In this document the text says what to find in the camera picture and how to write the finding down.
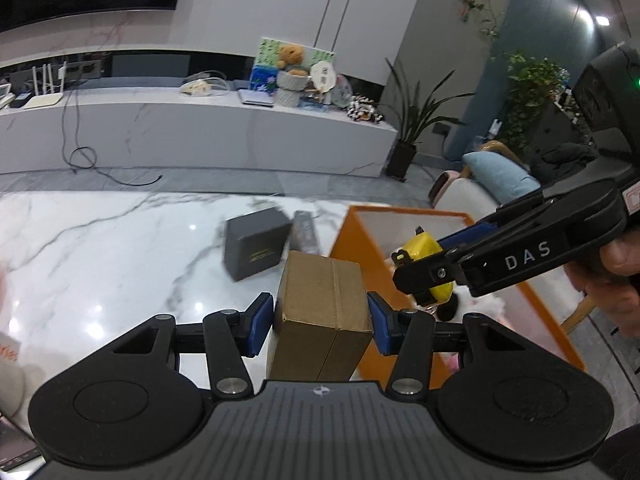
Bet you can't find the brown teddy bear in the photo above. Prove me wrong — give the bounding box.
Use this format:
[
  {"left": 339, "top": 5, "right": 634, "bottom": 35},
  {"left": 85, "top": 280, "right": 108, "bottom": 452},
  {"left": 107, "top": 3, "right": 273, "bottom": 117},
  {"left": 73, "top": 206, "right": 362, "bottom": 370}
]
[{"left": 277, "top": 45, "right": 307, "bottom": 79}]

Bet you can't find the black cable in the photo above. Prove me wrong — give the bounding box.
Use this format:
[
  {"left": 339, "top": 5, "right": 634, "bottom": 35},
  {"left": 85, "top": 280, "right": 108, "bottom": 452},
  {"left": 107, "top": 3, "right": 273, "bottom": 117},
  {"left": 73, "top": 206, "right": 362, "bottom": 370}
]
[{"left": 60, "top": 65, "right": 164, "bottom": 187}]

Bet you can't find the light blue cushion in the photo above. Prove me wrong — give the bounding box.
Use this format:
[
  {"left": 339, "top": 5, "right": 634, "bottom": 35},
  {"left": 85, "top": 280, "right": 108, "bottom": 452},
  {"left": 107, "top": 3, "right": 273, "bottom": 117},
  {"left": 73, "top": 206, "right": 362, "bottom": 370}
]
[{"left": 462, "top": 151, "right": 544, "bottom": 206}]

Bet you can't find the yellow toy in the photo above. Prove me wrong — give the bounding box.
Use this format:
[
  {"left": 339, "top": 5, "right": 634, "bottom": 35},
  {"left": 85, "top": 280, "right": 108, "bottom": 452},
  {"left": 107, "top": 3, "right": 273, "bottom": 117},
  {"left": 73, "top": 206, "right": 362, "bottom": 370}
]
[{"left": 391, "top": 227, "right": 456, "bottom": 306}]

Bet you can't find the dark grey box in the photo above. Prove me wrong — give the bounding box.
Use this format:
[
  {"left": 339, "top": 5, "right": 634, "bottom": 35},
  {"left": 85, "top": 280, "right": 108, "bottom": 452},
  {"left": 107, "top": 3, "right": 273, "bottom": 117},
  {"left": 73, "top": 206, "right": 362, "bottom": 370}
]
[{"left": 222, "top": 207, "right": 293, "bottom": 282}]

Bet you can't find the black smartphone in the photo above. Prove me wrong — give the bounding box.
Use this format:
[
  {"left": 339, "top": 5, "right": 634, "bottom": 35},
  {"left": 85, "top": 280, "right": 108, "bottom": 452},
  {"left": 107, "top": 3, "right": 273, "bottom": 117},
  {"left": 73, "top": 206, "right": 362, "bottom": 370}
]
[{"left": 0, "top": 415, "right": 42, "bottom": 472}]

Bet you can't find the orange storage bin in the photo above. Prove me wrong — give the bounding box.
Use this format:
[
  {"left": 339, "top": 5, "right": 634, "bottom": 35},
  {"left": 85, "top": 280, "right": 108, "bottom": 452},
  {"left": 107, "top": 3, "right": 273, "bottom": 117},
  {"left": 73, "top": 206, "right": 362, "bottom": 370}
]
[{"left": 327, "top": 205, "right": 586, "bottom": 392}]

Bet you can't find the person's right hand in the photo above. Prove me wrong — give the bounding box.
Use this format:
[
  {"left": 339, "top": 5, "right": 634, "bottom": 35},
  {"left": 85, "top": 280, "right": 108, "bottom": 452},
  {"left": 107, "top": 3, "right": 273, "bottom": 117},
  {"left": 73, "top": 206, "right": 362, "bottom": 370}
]
[{"left": 565, "top": 235, "right": 640, "bottom": 376}]

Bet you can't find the brown cardboard box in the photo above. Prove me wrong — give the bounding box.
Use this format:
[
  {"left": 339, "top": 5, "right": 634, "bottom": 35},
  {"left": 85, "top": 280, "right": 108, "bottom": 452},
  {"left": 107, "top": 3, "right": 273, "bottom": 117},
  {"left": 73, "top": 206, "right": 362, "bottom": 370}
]
[{"left": 265, "top": 251, "right": 374, "bottom": 382}]

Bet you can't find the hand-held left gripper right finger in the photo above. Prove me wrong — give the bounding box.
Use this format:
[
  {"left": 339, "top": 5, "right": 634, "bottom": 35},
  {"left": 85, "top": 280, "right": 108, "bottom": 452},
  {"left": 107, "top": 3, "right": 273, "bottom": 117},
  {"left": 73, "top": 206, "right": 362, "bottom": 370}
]
[{"left": 366, "top": 291, "right": 532, "bottom": 402}]

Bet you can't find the white router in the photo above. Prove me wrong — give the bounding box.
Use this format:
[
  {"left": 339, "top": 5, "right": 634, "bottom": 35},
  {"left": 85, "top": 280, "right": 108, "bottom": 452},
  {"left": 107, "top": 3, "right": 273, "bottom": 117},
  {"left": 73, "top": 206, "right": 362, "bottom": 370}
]
[{"left": 22, "top": 61, "right": 69, "bottom": 111}]

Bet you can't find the black white striped item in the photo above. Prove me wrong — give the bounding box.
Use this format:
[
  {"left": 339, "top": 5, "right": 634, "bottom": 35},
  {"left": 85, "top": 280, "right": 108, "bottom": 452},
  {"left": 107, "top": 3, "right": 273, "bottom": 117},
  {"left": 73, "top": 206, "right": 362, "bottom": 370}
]
[{"left": 347, "top": 95, "right": 386, "bottom": 124}]

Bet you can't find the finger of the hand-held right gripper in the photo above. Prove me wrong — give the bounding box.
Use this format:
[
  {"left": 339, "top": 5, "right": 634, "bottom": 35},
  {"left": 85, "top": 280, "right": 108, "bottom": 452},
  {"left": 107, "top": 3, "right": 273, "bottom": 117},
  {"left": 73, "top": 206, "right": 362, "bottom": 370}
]
[
  {"left": 392, "top": 250, "right": 473, "bottom": 307},
  {"left": 439, "top": 191, "right": 551, "bottom": 261}
]

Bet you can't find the potted green plant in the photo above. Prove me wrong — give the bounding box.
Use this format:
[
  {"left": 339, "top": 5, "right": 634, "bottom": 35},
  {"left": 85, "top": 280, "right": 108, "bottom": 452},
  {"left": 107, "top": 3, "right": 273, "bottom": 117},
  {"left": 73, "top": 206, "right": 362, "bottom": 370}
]
[{"left": 384, "top": 57, "right": 474, "bottom": 182}]

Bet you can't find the round white hand fan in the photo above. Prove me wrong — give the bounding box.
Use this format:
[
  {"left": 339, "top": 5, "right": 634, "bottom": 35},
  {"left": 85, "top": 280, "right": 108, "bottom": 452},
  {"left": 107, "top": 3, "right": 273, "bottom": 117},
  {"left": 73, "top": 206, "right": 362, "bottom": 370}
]
[{"left": 310, "top": 60, "right": 337, "bottom": 94}]

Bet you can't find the large leafy plant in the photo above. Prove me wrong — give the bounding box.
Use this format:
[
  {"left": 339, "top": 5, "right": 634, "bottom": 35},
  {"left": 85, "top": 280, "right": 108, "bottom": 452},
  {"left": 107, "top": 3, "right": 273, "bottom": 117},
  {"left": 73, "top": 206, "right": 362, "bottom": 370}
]
[{"left": 501, "top": 51, "right": 569, "bottom": 152}]

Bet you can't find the black cloth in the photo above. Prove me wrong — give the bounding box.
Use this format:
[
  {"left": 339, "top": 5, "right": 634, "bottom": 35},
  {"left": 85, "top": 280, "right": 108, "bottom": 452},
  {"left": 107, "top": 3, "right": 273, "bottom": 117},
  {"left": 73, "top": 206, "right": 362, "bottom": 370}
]
[{"left": 530, "top": 142, "right": 599, "bottom": 187}]

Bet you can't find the black slim box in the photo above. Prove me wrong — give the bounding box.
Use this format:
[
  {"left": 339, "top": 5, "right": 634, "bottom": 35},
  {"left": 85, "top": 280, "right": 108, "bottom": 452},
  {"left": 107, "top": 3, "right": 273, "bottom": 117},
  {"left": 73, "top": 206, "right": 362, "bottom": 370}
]
[{"left": 290, "top": 210, "right": 322, "bottom": 257}]

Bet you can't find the green blue painting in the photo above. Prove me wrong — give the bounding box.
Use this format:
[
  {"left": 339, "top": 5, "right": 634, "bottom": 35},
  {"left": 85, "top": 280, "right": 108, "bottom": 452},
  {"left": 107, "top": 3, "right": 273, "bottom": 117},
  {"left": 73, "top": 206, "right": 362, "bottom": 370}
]
[{"left": 251, "top": 37, "right": 336, "bottom": 97}]

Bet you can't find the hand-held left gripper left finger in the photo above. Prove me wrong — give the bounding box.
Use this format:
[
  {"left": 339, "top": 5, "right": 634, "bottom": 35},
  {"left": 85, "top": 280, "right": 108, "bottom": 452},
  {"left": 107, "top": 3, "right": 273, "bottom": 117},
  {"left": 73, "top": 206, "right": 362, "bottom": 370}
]
[{"left": 106, "top": 293, "right": 276, "bottom": 402}]

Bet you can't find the white plush dog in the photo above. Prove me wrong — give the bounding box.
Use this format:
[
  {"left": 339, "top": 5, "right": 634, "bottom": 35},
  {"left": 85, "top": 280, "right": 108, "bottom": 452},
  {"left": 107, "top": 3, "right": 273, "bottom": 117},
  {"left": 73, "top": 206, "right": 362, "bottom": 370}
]
[{"left": 432, "top": 290, "right": 522, "bottom": 341}]

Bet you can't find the grey laptop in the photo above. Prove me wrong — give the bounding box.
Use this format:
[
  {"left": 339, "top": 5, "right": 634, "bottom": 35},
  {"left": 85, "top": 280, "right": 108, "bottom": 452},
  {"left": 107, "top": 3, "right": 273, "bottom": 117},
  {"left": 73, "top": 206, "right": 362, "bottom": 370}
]
[{"left": 239, "top": 89, "right": 276, "bottom": 109}]

